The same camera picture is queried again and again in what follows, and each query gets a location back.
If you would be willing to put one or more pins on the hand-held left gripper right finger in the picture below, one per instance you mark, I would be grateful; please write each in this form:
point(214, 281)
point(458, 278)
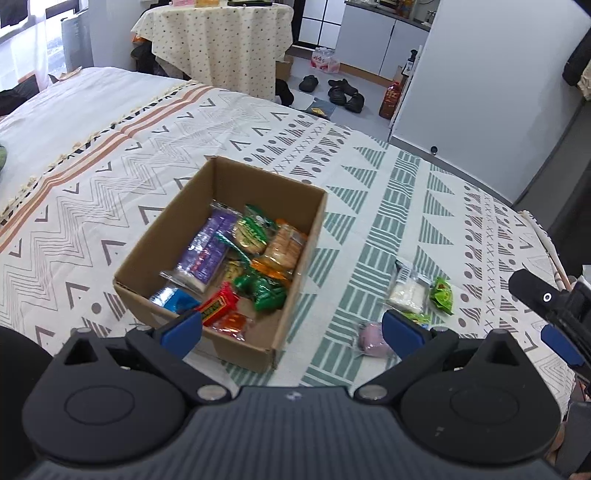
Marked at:
point(404, 336)

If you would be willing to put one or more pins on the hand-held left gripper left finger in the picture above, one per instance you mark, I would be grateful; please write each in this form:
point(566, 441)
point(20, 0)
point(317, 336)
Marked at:
point(182, 333)

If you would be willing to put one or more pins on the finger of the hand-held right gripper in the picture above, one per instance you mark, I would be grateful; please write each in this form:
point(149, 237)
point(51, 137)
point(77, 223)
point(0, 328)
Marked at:
point(540, 295)
point(561, 346)

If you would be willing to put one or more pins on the blue snack packet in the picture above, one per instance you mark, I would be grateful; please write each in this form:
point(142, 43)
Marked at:
point(173, 299)

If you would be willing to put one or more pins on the red snack packet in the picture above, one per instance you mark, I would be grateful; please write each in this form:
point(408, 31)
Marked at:
point(217, 307)

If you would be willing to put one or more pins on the red orange foil packet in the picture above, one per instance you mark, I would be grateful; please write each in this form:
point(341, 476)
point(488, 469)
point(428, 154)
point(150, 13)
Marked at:
point(233, 322)

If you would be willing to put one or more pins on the yellow green snack packet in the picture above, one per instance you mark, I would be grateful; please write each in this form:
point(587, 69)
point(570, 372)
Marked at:
point(233, 268)

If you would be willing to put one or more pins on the purple snack packet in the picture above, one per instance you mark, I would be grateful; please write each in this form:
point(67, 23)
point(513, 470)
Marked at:
point(207, 251)

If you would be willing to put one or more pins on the large green snack packet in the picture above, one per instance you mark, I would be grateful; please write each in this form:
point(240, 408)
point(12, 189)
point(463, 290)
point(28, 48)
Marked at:
point(263, 290)

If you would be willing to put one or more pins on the green round cracker packet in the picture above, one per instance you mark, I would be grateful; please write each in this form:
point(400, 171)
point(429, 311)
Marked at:
point(249, 230)

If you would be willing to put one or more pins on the orange cracker packet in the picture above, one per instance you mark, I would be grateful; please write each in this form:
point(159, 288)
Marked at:
point(284, 247)

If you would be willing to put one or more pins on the pink round snack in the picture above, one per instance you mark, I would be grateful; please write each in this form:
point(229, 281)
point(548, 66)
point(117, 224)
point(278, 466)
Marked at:
point(369, 339)

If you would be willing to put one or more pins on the white rice cake packet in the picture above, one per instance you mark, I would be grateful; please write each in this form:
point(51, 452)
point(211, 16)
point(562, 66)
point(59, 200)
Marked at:
point(406, 290)

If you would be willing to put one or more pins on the small green snack packet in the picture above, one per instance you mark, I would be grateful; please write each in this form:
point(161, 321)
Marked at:
point(441, 295)

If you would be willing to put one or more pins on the white wardrobe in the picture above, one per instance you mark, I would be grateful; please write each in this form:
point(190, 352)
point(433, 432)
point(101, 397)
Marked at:
point(485, 92)

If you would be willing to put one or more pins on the black shoe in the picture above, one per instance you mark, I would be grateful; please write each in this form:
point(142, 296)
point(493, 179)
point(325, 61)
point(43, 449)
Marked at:
point(355, 103)
point(337, 96)
point(344, 85)
point(308, 83)

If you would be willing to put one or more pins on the red bottle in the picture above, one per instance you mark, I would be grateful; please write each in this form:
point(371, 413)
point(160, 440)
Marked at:
point(390, 97)

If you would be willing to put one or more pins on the black hanging garment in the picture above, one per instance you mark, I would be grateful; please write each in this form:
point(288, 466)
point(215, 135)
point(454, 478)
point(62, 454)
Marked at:
point(577, 57)

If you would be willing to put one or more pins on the white bed sheet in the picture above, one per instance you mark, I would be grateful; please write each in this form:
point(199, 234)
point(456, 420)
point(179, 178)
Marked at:
point(69, 101)

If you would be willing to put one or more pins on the black bag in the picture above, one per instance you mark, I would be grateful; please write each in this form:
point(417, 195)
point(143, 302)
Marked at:
point(285, 92)

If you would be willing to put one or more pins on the dark bottle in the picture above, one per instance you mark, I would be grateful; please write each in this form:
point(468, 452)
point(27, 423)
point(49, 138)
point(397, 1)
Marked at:
point(410, 62)

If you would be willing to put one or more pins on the small brown cardboard box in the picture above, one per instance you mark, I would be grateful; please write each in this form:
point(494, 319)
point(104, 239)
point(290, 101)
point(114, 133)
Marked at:
point(284, 68)

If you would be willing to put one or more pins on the bottled water pack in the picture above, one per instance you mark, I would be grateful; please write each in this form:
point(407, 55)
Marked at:
point(325, 60)

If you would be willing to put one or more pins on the dark cloth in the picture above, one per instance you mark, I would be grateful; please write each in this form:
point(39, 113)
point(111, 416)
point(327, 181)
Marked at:
point(18, 97)

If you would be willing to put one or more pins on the table with dotted tablecloth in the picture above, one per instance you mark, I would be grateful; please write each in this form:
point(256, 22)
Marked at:
point(217, 46)

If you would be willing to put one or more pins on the white kitchen cabinet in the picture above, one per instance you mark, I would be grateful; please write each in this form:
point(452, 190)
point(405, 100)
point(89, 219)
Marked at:
point(364, 41)

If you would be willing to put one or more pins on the white tower heater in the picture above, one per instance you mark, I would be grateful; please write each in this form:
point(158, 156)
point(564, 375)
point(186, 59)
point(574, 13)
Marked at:
point(76, 41)

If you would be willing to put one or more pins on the pile of kitchenware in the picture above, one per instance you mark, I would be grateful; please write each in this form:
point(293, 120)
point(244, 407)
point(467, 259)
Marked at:
point(406, 7)

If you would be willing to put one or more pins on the dark framed panel door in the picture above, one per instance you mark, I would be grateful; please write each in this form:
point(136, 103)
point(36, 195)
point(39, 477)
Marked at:
point(321, 21)

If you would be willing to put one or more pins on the yellow box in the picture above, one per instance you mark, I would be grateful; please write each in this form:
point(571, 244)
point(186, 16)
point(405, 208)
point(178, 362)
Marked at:
point(207, 2)

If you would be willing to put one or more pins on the window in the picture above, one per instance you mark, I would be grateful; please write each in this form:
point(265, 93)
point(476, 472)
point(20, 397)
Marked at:
point(27, 18)

